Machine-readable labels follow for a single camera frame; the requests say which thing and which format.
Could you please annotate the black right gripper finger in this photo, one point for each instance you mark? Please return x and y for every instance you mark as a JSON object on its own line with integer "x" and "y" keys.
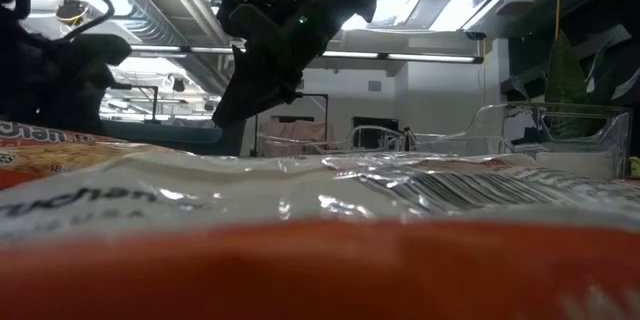
{"x": 260, "y": 85}

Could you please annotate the orange ramen packet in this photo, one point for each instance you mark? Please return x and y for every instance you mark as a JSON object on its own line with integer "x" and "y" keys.
{"x": 60, "y": 155}
{"x": 320, "y": 260}

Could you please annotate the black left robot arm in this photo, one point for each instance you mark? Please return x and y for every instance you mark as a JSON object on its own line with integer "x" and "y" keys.
{"x": 40, "y": 75}

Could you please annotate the pink cloth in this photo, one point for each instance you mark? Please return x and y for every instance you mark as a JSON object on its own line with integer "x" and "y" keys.
{"x": 295, "y": 132}

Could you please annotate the blue-grey plastic bin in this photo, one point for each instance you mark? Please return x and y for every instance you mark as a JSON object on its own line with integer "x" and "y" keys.
{"x": 165, "y": 135}

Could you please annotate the clear plastic bin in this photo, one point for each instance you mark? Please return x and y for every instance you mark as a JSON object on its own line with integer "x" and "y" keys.
{"x": 620, "y": 135}
{"x": 370, "y": 132}

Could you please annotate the long ceiling light strip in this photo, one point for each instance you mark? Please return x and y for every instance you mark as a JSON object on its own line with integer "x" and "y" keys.
{"x": 430, "y": 57}

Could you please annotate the black monitor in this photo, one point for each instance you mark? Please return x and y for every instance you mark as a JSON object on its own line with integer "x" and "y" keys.
{"x": 375, "y": 127}

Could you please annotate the green artificial plant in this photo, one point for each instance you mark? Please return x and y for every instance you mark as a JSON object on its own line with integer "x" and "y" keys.
{"x": 565, "y": 75}

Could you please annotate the black background frame stand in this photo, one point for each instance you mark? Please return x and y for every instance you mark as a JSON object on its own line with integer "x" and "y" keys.
{"x": 156, "y": 102}
{"x": 326, "y": 110}

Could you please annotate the silver ventilation duct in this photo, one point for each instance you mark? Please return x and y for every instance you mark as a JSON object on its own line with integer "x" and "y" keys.
{"x": 150, "y": 20}

